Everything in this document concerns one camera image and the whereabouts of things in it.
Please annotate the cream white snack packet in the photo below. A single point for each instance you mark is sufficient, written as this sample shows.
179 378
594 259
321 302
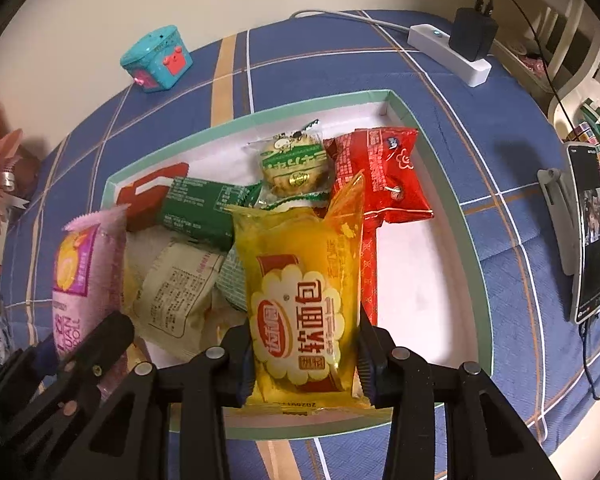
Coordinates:
170 307

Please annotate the light green snack packet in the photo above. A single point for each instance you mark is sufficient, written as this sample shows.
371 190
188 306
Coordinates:
231 281

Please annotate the blue plaid tablecloth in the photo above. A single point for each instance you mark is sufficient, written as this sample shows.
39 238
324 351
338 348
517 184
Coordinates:
491 141

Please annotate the white power strip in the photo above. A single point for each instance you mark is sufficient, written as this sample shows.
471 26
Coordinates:
431 41

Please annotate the white shelf furniture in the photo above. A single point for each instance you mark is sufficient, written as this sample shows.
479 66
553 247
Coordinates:
552 48

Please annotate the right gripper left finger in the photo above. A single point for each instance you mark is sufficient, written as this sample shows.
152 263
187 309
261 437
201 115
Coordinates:
128 437

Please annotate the teal toy house box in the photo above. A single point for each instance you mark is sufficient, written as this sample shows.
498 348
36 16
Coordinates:
157 60

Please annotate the dark green snack packet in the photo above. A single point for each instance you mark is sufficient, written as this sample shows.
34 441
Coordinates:
197 209

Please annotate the smartphone on stand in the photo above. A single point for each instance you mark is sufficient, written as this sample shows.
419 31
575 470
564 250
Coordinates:
584 170

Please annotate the red flower snack packet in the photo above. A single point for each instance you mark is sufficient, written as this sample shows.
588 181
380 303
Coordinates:
392 190

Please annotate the red gold cake packet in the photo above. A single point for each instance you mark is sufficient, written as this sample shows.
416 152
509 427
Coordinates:
369 287

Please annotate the green cartoon pastry packet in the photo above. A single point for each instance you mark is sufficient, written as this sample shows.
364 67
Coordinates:
293 165

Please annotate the yellow soft bread packet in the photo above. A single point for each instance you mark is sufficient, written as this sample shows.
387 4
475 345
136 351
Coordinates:
302 276

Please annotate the red brick snack packet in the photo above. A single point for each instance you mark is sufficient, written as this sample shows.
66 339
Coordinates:
144 196

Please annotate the black power adapter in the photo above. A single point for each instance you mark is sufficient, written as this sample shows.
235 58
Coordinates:
472 34

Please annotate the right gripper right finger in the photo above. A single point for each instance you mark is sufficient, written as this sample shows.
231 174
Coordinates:
484 435

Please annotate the purple snack packet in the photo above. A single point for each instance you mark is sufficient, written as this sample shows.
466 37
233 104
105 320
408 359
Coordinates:
88 276

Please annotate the grey phone stand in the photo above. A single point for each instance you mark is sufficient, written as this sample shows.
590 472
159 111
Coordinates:
558 193

